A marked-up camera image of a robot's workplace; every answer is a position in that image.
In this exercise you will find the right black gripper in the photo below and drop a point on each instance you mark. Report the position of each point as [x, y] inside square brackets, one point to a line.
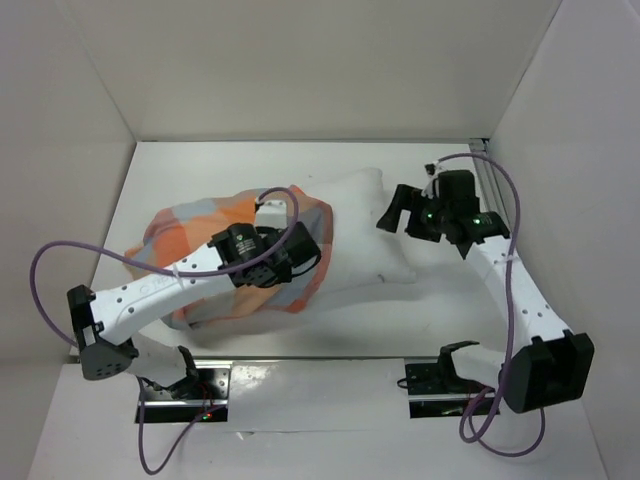
[415, 215]

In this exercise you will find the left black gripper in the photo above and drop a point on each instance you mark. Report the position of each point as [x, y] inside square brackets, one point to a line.
[286, 277]

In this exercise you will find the white pillow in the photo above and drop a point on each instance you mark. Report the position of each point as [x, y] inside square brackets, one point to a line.
[368, 274]

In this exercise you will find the checkered orange grey pillowcase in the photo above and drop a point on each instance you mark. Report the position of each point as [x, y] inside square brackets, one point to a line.
[180, 230]

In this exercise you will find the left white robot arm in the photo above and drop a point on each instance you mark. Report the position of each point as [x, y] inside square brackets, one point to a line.
[107, 323]

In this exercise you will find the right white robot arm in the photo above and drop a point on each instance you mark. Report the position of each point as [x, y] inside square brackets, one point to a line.
[549, 364]

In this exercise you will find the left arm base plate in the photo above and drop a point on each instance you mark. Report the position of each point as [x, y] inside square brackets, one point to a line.
[206, 400]

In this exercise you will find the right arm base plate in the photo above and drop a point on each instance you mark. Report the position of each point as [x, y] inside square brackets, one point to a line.
[435, 390]

